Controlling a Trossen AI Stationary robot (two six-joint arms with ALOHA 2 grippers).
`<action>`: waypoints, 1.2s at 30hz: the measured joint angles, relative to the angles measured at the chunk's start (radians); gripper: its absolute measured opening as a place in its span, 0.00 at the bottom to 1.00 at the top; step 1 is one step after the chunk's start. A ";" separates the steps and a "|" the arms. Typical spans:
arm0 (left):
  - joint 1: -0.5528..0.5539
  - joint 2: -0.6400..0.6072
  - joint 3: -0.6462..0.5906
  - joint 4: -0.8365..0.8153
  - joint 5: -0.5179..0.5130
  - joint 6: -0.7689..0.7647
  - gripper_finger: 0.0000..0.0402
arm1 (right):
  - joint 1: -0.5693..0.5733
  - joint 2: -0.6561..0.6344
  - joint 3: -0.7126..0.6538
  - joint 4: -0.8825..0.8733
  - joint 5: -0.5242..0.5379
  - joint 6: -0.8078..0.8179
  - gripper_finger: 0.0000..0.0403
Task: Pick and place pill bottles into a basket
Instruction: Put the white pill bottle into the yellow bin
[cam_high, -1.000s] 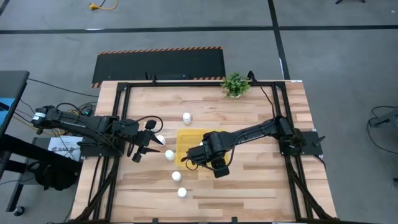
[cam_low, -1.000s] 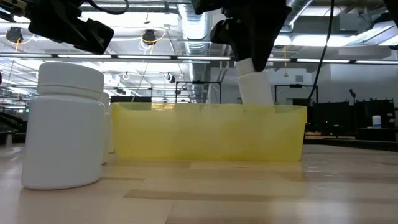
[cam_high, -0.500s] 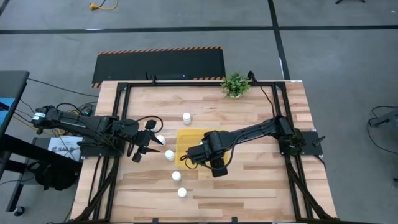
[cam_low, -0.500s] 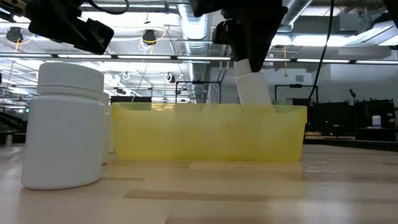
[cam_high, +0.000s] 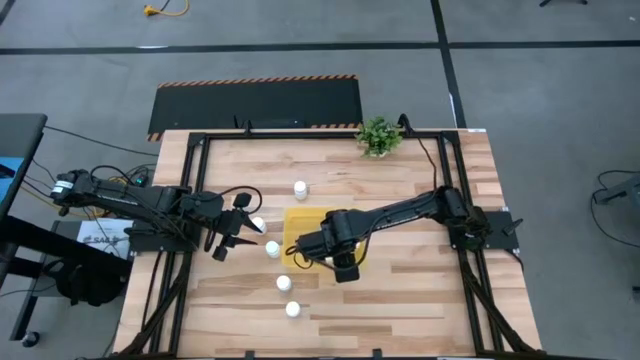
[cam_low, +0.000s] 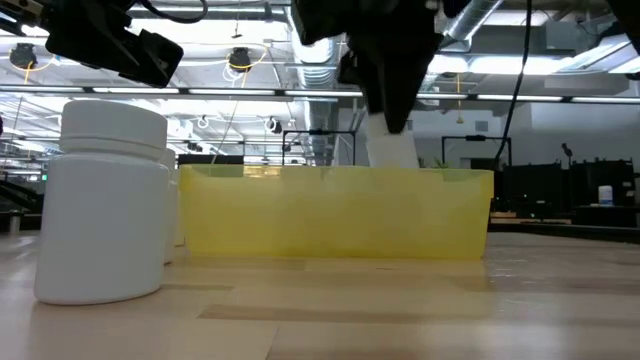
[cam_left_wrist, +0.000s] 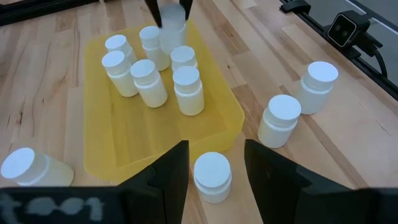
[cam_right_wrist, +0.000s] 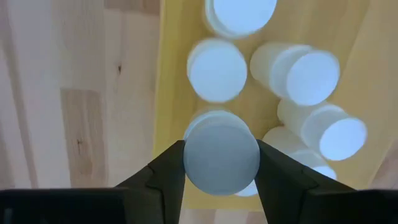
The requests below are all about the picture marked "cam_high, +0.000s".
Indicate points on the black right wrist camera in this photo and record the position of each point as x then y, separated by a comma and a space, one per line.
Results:
310, 247

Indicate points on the black power supply box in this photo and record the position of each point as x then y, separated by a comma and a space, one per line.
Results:
140, 179

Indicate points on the black caster wheel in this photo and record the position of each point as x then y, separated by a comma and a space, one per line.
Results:
30, 339

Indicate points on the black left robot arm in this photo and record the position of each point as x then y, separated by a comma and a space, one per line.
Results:
125, 197

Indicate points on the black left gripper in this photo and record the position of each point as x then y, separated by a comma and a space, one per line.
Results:
227, 222

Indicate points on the white plastic pill bottle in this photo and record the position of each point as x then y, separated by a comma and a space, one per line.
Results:
283, 282
300, 190
272, 248
293, 309
258, 221
328, 260
358, 245

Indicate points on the white printed paper sheet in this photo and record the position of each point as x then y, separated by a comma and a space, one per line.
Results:
102, 235

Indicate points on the small green potted plant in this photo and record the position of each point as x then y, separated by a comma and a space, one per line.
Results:
378, 136

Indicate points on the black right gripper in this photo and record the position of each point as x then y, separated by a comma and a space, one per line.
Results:
345, 255

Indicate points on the black chair base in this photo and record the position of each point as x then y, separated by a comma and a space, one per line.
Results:
562, 2

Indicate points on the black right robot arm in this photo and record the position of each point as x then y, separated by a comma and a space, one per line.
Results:
400, 210

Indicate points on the yellow translucent plastic basket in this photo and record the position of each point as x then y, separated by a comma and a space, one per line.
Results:
300, 220

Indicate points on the black office desk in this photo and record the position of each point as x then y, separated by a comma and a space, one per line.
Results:
20, 135

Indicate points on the grey floor stand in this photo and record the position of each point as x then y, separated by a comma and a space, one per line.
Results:
622, 192

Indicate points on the black equipment stand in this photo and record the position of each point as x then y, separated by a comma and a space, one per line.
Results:
45, 240

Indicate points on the black bag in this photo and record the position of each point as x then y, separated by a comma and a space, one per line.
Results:
87, 285

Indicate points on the black hazard-striped floor mat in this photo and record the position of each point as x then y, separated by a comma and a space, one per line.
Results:
260, 102

